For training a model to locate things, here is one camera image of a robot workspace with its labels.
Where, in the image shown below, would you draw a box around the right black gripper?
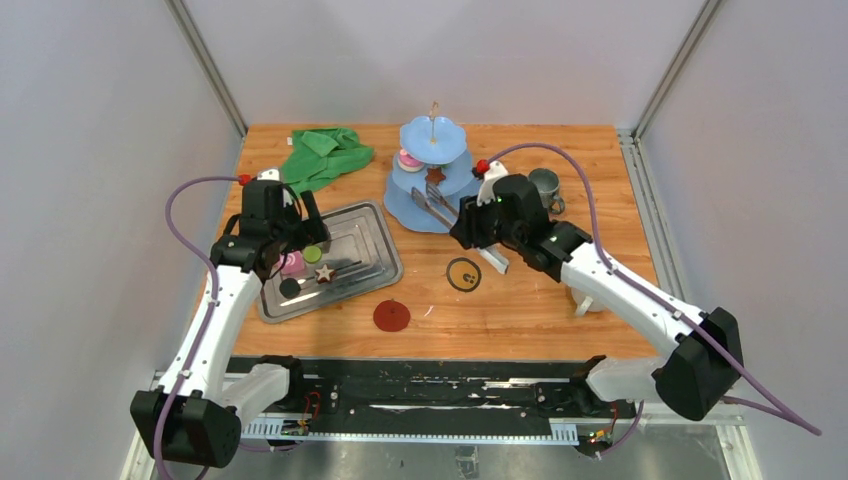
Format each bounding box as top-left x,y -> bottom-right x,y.
451,190 -> 523,251

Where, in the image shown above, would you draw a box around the steel serving tongs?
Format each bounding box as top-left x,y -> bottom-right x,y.
410,183 -> 510,275

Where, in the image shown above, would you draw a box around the steel rectangular tray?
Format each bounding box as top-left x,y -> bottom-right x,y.
257,200 -> 404,324

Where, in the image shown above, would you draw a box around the brown star cookie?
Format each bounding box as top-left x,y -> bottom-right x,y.
425,166 -> 446,186

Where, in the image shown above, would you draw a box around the pink frosted donut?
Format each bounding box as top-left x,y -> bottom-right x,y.
397,149 -> 425,173

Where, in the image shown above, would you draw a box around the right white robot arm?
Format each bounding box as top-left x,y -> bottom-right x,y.
449,174 -> 743,421

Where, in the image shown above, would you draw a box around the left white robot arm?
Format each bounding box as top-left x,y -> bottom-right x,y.
130,175 -> 330,479

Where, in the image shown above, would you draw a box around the green macaron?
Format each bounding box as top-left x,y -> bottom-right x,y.
301,245 -> 323,264

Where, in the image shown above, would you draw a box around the pink swirl roll cake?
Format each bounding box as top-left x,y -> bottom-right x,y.
277,251 -> 306,278

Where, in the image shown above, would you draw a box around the white star cookie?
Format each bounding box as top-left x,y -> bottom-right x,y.
315,264 -> 337,284

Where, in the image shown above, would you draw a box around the grey ceramic mug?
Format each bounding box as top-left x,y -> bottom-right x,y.
528,168 -> 566,215

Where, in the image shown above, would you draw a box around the black round cookie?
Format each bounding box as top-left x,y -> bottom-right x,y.
278,278 -> 301,300

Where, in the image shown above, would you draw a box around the yellow black round coaster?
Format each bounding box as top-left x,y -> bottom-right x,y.
446,257 -> 482,293

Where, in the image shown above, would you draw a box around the green cloth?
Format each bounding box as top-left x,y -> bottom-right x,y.
280,127 -> 375,194

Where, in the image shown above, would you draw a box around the blue three-tier cake stand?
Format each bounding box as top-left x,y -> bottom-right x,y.
383,102 -> 481,234

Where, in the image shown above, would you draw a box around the white ceramic cup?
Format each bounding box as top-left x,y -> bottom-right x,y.
570,287 -> 607,317

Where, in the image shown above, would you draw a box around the red round coaster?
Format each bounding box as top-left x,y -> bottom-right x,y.
373,299 -> 411,332

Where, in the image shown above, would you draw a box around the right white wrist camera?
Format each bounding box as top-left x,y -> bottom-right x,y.
475,159 -> 509,206

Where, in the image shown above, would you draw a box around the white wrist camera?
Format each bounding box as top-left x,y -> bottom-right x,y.
475,159 -> 509,206
256,168 -> 281,182

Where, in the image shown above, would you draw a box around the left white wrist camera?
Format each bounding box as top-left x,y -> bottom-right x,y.
256,168 -> 281,182

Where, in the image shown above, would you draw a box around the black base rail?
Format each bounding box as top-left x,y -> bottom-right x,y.
148,357 -> 670,458

